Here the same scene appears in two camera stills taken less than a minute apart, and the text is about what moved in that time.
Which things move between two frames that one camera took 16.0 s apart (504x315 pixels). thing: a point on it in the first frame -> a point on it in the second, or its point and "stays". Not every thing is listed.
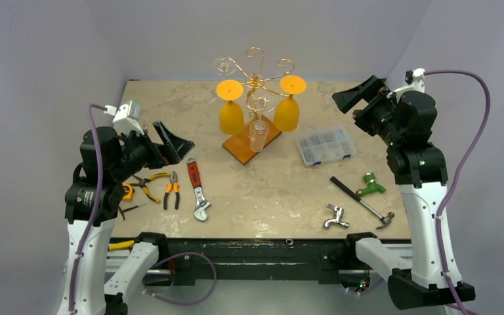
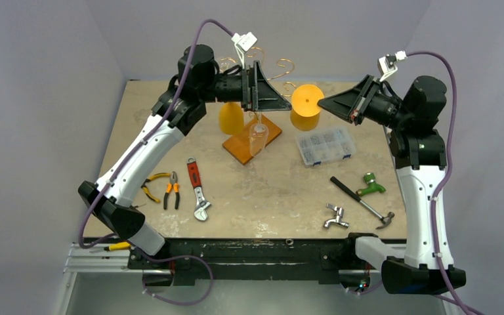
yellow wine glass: [231, 118] stays
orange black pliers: [173, 180] stays
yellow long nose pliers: [142, 183] stays
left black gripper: [174, 147] -> [258, 94]
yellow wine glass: [287, 111] -> [305, 109]
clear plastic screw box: [317, 146] stays
